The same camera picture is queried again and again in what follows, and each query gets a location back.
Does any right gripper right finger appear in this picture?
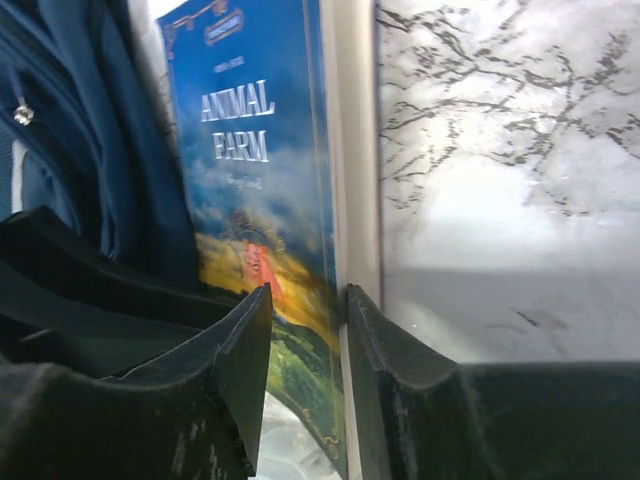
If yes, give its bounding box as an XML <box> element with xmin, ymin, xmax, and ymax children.
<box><xmin>346</xmin><ymin>284</ymin><xmax>639</xmax><ymax>479</ymax></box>

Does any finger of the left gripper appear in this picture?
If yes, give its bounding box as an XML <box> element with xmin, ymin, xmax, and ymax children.
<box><xmin>1</xmin><ymin>207</ymin><xmax>232</xmax><ymax>378</ymax></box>

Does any blue animal farm book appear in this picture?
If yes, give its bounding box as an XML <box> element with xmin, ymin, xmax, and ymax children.
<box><xmin>158</xmin><ymin>1</ymin><xmax>363</xmax><ymax>479</ymax></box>

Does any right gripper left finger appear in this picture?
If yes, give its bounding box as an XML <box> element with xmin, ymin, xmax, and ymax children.
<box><xmin>1</xmin><ymin>286</ymin><xmax>272</xmax><ymax>479</ymax></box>

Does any navy blue student backpack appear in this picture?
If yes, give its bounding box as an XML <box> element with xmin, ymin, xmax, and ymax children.
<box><xmin>1</xmin><ymin>1</ymin><xmax>198</xmax><ymax>291</ymax></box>

